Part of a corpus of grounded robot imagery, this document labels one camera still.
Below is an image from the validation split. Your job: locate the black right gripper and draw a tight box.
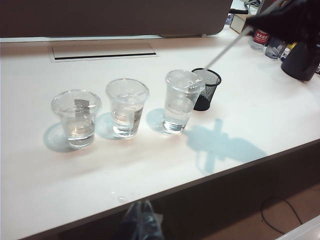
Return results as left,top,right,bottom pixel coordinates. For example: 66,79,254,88
245,0,320,47

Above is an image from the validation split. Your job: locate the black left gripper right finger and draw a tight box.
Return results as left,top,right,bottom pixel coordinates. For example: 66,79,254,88
142,199,165,240

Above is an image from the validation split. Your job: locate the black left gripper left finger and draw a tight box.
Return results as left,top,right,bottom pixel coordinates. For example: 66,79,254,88
123,202,145,240

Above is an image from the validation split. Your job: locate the white paper-wrapped straw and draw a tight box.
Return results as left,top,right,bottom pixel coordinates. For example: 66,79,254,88
204,0,280,70

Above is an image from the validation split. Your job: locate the medium clear plastic cup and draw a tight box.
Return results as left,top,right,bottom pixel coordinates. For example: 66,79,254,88
105,78,150,140

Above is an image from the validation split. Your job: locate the small clear plastic cup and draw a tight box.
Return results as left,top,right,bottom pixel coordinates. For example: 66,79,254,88
51,89,102,150

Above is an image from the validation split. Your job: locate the large clear plastic cup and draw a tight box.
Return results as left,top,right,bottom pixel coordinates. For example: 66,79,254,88
161,69,206,135

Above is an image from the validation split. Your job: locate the red-label water bottle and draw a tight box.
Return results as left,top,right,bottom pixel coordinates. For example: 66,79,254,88
250,27,271,52

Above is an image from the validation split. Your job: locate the small clear glass bottle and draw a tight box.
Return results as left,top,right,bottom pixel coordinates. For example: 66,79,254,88
264,37,287,60

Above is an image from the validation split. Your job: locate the brown cardboard box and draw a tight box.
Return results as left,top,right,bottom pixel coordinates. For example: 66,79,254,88
229,13,253,36

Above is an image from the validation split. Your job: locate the black kettle jug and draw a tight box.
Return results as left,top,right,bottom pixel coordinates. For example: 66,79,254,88
280,41,320,82

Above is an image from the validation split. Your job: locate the black mesh pen holder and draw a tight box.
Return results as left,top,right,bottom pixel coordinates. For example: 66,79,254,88
191,67,223,112

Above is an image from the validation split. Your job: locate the white glossy platform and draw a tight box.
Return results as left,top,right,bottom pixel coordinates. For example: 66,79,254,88
272,219,320,240

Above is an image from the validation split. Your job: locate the brown desk partition panel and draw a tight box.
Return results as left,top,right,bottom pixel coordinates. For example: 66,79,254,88
0,0,233,38

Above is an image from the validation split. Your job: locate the black floor cable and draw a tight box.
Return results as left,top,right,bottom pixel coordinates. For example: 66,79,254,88
260,197,305,231

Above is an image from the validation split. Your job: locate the table cable slot cover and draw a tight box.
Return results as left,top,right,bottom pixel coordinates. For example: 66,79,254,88
51,44,160,63

